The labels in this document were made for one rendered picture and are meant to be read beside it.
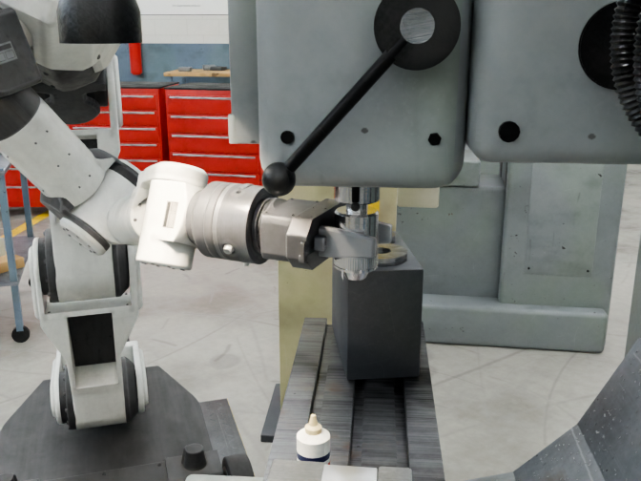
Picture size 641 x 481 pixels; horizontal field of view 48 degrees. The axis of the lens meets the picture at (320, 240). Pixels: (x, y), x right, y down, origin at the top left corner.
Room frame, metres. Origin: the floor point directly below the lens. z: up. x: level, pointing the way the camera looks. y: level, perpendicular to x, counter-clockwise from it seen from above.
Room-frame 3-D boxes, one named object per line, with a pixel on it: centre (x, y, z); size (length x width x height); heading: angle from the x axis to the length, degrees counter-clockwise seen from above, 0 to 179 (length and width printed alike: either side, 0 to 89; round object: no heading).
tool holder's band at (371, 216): (0.74, -0.04, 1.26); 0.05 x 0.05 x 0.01
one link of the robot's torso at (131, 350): (1.48, 0.50, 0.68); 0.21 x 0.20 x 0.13; 17
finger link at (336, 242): (0.71, -0.03, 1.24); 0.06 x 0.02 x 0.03; 67
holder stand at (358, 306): (1.17, -0.09, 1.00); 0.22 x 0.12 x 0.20; 5
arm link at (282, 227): (0.78, 0.05, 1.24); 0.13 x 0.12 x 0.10; 157
